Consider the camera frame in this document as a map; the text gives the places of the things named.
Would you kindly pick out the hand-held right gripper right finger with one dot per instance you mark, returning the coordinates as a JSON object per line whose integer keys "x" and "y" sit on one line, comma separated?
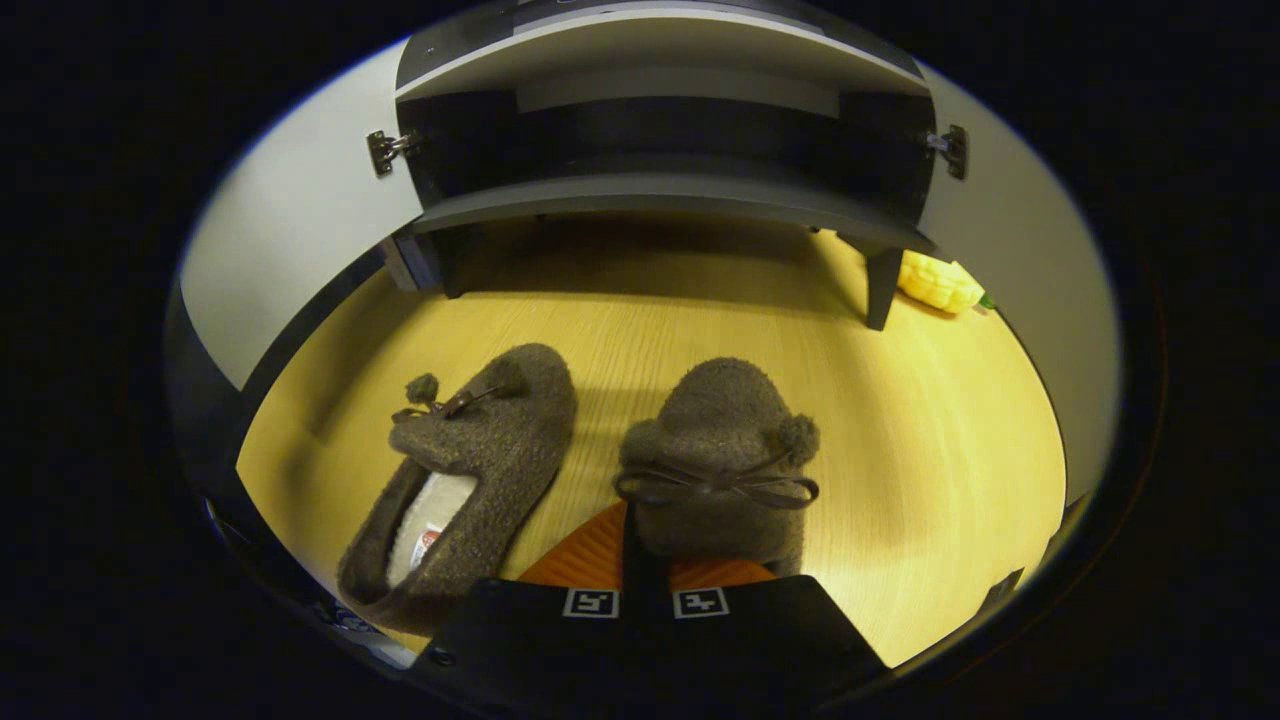
{"x": 760, "y": 650}

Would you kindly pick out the grey white shoe cabinet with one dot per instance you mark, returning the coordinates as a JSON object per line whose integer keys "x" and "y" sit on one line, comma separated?
{"x": 650, "y": 195}

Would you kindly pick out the white cabinet shelf board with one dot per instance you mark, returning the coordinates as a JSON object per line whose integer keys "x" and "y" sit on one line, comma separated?
{"x": 650, "y": 35}

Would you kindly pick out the white shoe cabinet door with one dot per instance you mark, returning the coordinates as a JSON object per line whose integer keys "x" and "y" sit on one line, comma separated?
{"x": 1040, "y": 280}
{"x": 300, "y": 220}

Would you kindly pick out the yellow green plastic toy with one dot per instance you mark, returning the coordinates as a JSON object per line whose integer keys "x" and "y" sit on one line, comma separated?
{"x": 940, "y": 283}

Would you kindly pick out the brown fuzzy shoe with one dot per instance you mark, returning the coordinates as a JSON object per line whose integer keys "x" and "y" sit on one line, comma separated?
{"x": 500, "y": 450}
{"x": 720, "y": 420}

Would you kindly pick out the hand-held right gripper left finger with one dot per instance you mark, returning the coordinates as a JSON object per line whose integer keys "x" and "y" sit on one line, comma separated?
{"x": 540, "y": 650}

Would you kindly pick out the metal door hinge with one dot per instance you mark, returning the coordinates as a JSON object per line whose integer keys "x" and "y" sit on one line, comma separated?
{"x": 957, "y": 150}
{"x": 382, "y": 152}

